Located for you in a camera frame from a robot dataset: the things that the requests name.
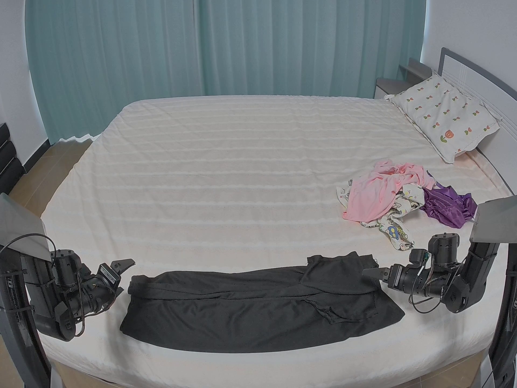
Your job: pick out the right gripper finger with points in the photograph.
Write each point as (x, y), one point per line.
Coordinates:
(375, 273)

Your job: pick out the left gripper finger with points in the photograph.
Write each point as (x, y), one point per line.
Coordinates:
(123, 265)
(115, 292)

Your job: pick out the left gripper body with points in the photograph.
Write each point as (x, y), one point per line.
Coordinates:
(103, 282)

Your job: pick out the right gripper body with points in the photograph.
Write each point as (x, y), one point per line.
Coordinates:
(398, 279)

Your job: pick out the black T-shirt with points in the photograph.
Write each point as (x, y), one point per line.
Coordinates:
(242, 309)

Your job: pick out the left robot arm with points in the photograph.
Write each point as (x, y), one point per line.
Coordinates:
(40, 297)

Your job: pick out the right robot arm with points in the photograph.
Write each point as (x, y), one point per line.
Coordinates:
(484, 253)

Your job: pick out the bed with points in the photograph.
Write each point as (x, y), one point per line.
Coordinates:
(242, 156)

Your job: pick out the white printed garment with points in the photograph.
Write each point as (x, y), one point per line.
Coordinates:
(398, 232)

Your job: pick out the pink garment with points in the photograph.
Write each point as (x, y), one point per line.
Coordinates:
(371, 196)

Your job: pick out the purple garment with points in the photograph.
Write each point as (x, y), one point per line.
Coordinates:
(444, 208)

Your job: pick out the black chest of drawers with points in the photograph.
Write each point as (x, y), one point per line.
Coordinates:
(9, 160)

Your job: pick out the white printed pillow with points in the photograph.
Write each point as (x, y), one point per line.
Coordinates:
(444, 115)

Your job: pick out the grey bedside table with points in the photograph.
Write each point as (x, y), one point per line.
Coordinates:
(385, 85)

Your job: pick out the blue-green curtain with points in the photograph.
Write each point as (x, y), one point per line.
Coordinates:
(113, 55)
(303, 34)

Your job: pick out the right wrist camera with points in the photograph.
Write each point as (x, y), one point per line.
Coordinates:
(418, 256)

